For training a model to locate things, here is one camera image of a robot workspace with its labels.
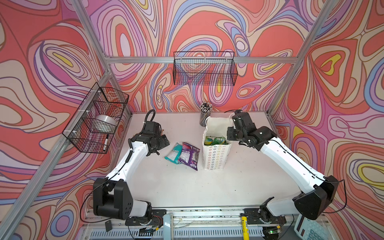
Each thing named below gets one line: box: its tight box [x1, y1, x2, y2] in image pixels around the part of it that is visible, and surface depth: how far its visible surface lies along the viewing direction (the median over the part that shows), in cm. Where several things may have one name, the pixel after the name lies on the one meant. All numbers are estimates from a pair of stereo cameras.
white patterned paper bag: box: [202, 140, 233, 171], surface depth 78 cm
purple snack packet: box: [179, 142, 200, 171], surface depth 92 cm
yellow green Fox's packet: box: [204, 136, 215, 146], surface depth 94 cm
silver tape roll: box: [92, 114, 117, 134], surface depth 74 cm
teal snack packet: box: [164, 142, 183, 165], surface depth 93 cm
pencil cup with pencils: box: [199, 101, 213, 127], surface depth 101 cm
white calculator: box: [293, 214, 330, 240], surface depth 70 cm
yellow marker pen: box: [241, 216, 250, 240], surface depth 71 cm
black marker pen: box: [103, 133, 109, 151], surface depth 74 cm
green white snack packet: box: [212, 137, 229, 145], surface depth 93 cm
